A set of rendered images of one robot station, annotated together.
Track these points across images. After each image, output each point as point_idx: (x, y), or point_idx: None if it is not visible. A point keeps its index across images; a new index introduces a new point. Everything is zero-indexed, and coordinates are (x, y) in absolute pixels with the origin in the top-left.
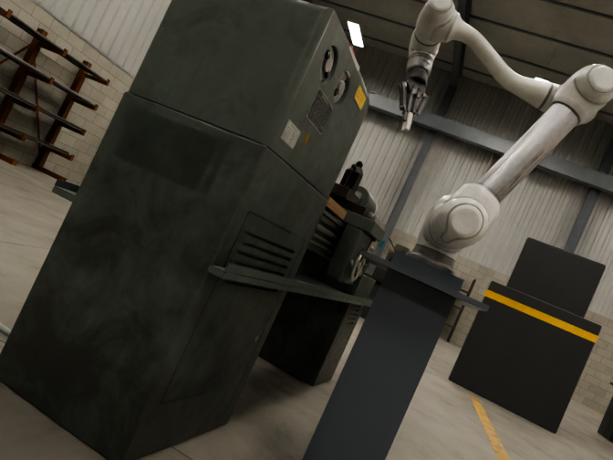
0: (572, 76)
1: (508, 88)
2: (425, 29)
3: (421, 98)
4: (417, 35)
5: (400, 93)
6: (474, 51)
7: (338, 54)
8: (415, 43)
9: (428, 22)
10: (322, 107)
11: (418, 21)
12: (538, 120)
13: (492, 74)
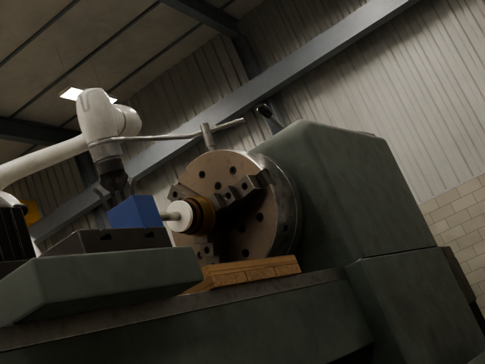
0: (9, 198)
1: (11, 183)
2: (131, 136)
3: (102, 191)
4: (126, 128)
5: (134, 191)
6: (73, 154)
7: None
8: (120, 129)
9: (136, 135)
10: None
11: (136, 123)
12: (33, 242)
13: (37, 170)
